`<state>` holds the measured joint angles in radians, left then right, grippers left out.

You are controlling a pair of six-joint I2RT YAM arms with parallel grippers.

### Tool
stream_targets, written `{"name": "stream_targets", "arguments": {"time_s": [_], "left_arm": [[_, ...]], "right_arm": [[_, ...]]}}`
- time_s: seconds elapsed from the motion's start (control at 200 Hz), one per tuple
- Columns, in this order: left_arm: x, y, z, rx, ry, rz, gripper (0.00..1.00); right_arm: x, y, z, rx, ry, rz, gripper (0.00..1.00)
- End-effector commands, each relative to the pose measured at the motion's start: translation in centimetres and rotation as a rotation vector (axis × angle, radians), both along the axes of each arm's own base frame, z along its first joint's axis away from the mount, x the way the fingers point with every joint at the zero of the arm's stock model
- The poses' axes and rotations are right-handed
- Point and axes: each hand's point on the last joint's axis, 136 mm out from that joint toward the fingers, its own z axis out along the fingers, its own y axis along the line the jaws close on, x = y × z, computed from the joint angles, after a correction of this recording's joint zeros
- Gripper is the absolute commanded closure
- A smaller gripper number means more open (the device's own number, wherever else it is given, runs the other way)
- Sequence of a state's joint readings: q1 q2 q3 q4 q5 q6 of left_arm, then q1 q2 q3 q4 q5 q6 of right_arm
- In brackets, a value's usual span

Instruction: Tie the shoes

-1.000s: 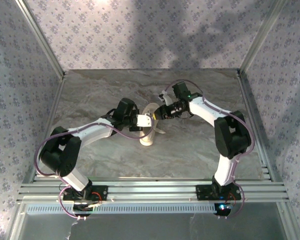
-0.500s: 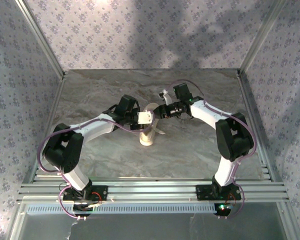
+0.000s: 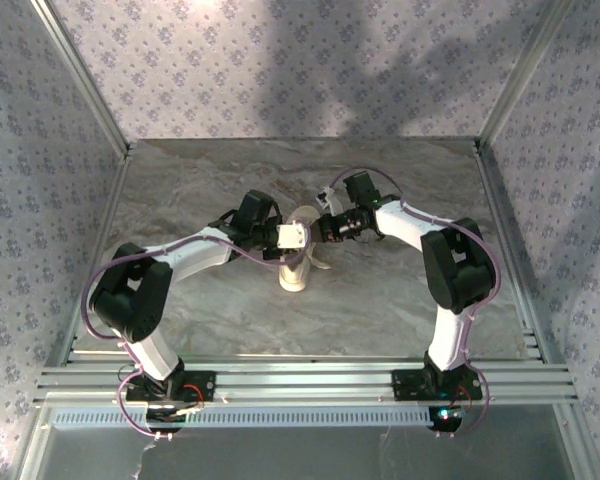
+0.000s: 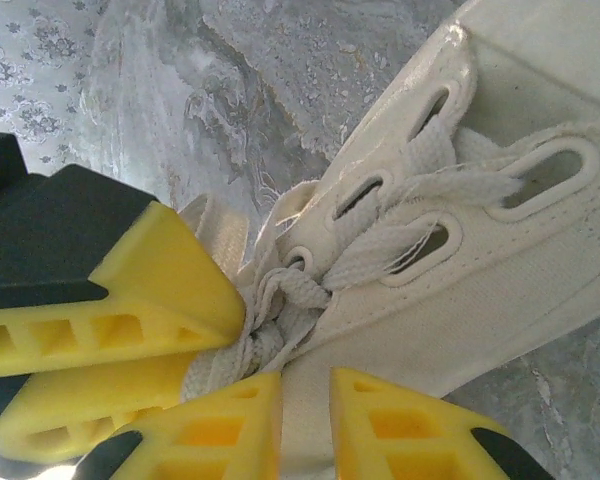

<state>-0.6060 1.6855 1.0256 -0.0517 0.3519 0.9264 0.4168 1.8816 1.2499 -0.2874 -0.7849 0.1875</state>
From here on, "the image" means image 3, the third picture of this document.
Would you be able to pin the white canvas shoe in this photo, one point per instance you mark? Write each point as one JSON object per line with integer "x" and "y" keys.
{"x": 294, "y": 277}

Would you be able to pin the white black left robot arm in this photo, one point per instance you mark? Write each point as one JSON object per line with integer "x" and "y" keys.
{"x": 130, "y": 295}

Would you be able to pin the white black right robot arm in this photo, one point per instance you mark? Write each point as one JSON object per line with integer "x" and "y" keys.
{"x": 457, "y": 267}

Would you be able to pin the black left control board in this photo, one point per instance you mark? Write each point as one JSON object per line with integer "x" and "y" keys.
{"x": 162, "y": 415}

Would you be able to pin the black control board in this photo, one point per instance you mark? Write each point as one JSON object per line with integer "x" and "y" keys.
{"x": 162, "y": 415}
{"x": 447, "y": 420}

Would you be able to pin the black right control board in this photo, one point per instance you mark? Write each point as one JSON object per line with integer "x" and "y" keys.
{"x": 447, "y": 420}

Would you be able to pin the grey metal panel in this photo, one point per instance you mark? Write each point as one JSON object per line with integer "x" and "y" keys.
{"x": 305, "y": 455}

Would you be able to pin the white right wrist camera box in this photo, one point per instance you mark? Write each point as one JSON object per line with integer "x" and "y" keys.
{"x": 330, "y": 200}

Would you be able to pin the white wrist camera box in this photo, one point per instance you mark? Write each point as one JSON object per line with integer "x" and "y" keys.
{"x": 292, "y": 236}
{"x": 330, "y": 200}

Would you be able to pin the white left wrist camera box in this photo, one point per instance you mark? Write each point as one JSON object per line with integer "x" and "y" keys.
{"x": 292, "y": 236}

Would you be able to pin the aluminium mounting rail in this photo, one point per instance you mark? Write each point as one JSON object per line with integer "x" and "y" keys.
{"x": 305, "y": 382}

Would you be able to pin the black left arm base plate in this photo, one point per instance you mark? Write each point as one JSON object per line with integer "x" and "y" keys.
{"x": 205, "y": 385}

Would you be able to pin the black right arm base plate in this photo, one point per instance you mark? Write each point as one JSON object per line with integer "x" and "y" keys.
{"x": 405, "y": 385}

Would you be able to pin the aluminium frame post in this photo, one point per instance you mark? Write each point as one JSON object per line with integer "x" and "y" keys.
{"x": 525, "y": 70}
{"x": 80, "y": 75}

